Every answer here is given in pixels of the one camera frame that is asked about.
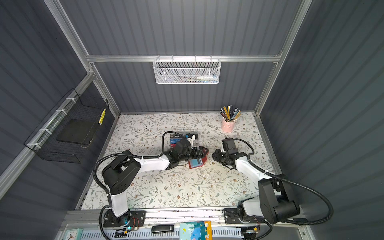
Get black stapler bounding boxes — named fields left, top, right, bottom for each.
left=151, top=225, right=174, bottom=234

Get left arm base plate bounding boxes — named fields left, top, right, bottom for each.
left=102, top=210, right=147, bottom=228

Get white wire mesh basket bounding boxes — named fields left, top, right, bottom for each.
left=153, top=59, right=222, bottom=85

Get right black corrugated cable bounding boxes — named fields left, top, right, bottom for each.
left=233, top=138, right=334, bottom=240

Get small teal clock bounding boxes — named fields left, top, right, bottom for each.
left=63, top=229, right=83, bottom=240

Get blue credit card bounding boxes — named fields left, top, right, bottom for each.
left=190, top=159, right=203, bottom=169

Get yellow tag on basket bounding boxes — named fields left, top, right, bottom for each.
left=98, top=109, right=106, bottom=125

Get black corrugated cable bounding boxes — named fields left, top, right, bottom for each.
left=233, top=138, right=334, bottom=240
left=92, top=131, right=187, bottom=240

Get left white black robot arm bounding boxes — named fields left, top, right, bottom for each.
left=94, top=139, right=209, bottom=217

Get pink pen cup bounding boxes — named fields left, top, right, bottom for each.
left=221, top=119, right=236, bottom=133

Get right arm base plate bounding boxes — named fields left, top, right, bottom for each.
left=222, top=207, right=264, bottom=224

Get markers in white basket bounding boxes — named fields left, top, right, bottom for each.
left=177, top=75, right=219, bottom=83

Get black pad in basket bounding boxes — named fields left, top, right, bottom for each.
left=57, top=119, right=93, bottom=144

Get colourful picture book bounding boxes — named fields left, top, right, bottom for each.
left=179, top=221, right=213, bottom=240

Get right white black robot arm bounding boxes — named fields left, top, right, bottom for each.
left=212, top=138, right=301, bottom=224

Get clear plastic organizer box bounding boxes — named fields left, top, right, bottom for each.
left=169, top=131, right=201, bottom=149

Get left black corrugated cable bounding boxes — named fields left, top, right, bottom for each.
left=92, top=131, right=187, bottom=240

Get black wire wall basket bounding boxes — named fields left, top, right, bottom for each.
left=24, top=91, right=109, bottom=164

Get red card holder wallet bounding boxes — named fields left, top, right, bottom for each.
left=188, top=146, right=209, bottom=169

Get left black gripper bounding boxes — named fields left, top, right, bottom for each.
left=178, top=145, right=209, bottom=164

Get pens in pink cup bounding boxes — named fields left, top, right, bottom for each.
left=220, top=105, right=242, bottom=123

